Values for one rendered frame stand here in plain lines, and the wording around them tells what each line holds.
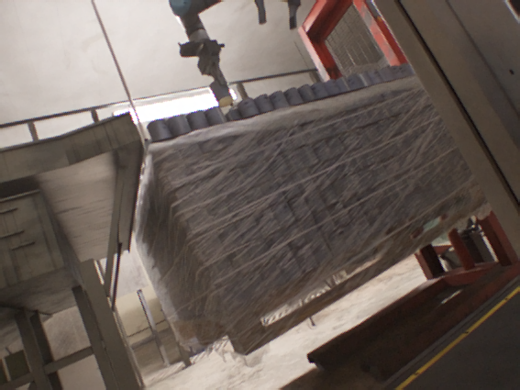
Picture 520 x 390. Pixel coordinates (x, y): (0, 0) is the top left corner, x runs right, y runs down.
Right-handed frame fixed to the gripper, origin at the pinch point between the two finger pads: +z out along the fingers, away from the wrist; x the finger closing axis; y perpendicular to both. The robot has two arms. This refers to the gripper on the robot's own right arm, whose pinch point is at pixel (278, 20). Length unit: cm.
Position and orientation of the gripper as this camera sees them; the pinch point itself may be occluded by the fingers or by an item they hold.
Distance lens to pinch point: 135.9
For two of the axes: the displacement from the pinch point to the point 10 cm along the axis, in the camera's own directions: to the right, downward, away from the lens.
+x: 8.4, -1.3, 5.2
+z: 0.9, 9.9, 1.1
